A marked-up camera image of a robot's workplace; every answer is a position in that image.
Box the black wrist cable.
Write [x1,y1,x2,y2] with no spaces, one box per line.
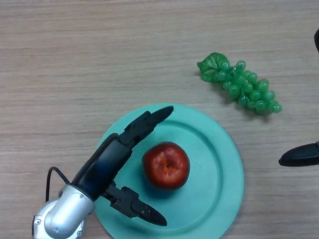
[45,166,72,202]

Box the red apple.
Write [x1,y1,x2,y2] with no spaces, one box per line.
[142,141,190,190]

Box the green plastic grape bunch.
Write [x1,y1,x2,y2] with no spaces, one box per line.
[196,51,283,116]

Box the green round plate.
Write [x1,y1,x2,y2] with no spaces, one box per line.
[94,103,244,239]

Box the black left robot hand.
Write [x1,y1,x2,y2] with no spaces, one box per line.
[71,106,174,227]

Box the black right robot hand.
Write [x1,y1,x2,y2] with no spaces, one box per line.
[278,28,319,167]

